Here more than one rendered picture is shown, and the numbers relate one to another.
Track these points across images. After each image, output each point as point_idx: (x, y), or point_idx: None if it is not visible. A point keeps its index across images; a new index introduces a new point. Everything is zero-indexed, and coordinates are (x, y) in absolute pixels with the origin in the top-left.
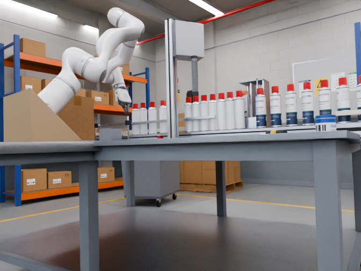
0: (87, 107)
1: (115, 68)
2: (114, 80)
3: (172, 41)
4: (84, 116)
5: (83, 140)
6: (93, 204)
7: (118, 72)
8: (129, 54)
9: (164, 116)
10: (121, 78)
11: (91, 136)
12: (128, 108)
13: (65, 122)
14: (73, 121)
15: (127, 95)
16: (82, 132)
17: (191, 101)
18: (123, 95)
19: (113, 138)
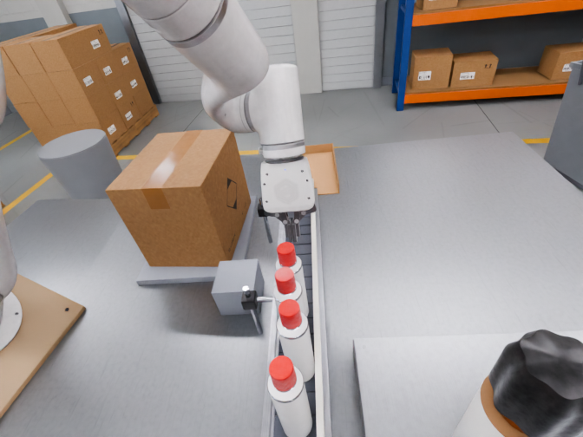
0: (189, 209)
1: (212, 110)
2: (255, 129)
3: None
4: (186, 228)
5: (200, 266)
6: None
7: (267, 96)
8: (210, 70)
9: (278, 414)
10: (273, 126)
11: (219, 260)
12: (294, 231)
13: (146, 240)
14: (164, 238)
15: (297, 188)
16: (193, 255)
17: (501, 411)
18: (275, 191)
19: (227, 308)
